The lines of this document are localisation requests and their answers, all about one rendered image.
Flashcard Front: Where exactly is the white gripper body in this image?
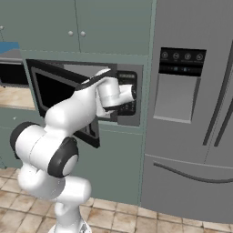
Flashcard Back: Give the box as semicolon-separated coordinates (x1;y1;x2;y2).
96;106;118;121

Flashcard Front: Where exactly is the black and grey microwave oven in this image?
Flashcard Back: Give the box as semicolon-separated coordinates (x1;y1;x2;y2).
60;62;144;127

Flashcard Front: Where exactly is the green cupboard panel under microwave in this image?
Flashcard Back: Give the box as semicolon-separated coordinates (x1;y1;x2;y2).
71;125;146;207

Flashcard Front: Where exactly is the black microwave door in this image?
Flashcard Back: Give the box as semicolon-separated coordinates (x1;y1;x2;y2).
25;58;101;149

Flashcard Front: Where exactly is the green cupboard door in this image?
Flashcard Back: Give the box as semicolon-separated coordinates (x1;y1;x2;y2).
0;0;81;53
74;0;155;56

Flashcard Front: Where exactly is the grey fridge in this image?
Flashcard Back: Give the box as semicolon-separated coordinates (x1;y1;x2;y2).
140;0;233;226

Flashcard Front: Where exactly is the green base cupboard run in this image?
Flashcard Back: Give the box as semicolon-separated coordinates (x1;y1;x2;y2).
0;106;47;170

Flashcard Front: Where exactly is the curved dark fridge drawer handle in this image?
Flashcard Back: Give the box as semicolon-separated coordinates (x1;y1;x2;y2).
152;161;233;185

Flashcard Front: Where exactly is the long dark fridge door handle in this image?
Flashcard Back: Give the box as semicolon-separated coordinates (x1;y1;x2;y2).
202;37;233;147

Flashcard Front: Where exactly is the short dark fridge door handle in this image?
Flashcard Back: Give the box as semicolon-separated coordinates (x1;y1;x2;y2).
213;96;233;148

